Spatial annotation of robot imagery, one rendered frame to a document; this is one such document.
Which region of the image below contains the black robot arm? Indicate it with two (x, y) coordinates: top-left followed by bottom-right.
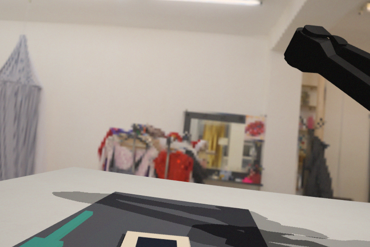
(284, 25), (370, 111)

